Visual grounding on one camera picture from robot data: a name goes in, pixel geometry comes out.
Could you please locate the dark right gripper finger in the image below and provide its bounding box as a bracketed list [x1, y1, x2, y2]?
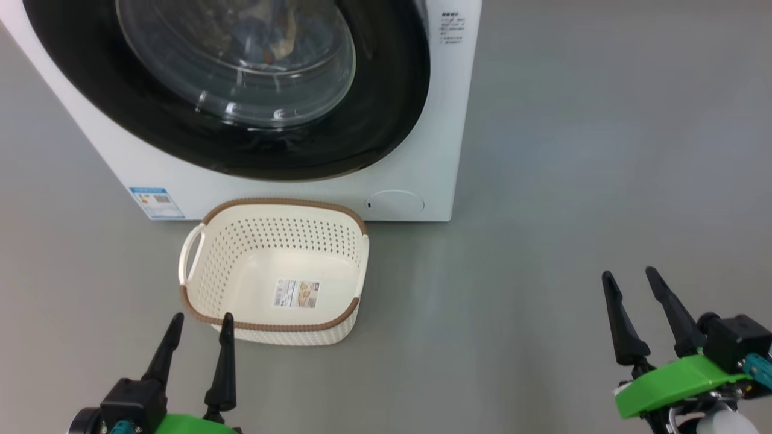
[601, 271, 652, 366]
[645, 267, 707, 357]

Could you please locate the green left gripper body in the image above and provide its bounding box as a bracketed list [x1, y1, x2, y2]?
[154, 414, 242, 434]

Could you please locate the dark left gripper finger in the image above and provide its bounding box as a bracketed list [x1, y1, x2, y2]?
[141, 312, 185, 386]
[204, 312, 237, 407]

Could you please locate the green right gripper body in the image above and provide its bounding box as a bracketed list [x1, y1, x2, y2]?
[614, 354, 755, 434]

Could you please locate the black-rimmed glass washer door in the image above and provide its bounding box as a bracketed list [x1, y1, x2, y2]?
[22, 0, 432, 182]

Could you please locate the blue cartoon-print garment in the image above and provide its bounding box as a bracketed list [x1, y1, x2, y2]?
[199, 0, 329, 67]

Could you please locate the white front-load washing machine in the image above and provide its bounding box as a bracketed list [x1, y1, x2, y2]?
[0, 0, 483, 222]

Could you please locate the paper product label sticker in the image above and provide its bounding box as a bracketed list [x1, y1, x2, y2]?
[273, 278, 320, 309]

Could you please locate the cream perforated laundry basket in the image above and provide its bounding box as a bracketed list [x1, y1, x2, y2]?
[178, 198, 370, 347]

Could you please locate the blue energy label sticker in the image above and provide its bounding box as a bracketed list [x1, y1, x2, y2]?
[128, 187, 185, 220]

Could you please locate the round white filter cover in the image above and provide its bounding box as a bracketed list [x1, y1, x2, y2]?
[365, 190, 425, 219]

